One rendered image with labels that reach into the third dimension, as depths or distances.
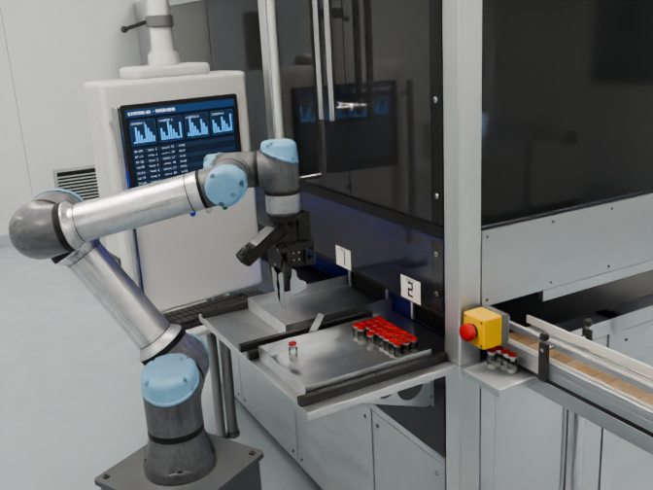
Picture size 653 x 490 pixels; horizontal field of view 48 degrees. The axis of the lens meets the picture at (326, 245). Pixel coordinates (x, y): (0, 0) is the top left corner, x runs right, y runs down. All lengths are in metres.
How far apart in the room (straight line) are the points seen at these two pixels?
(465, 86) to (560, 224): 0.46
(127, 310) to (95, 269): 0.11
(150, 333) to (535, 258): 0.92
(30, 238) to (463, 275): 0.92
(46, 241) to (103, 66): 5.56
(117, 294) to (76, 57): 5.41
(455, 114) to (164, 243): 1.15
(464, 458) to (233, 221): 1.13
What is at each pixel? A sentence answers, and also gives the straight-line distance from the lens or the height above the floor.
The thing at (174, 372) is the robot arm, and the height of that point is 1.01.
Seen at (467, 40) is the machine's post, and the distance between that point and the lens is 1.61.
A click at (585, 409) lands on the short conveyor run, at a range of 1.66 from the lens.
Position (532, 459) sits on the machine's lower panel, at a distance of 2.08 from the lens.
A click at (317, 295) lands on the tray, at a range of 2.24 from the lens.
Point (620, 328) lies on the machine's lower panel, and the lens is 2.15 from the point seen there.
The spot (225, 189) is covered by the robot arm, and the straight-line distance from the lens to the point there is 1.35.
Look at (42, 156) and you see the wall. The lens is 6.92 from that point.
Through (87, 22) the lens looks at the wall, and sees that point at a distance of 6.95.
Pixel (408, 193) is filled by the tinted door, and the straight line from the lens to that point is 1.81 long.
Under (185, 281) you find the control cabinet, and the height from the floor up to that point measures 0.89.
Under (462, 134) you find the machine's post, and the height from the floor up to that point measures 1.43.
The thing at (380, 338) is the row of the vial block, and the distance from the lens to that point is 1.83.
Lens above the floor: 1.66
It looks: 16 degrees down
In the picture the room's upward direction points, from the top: 3 degrees counter-clockwise
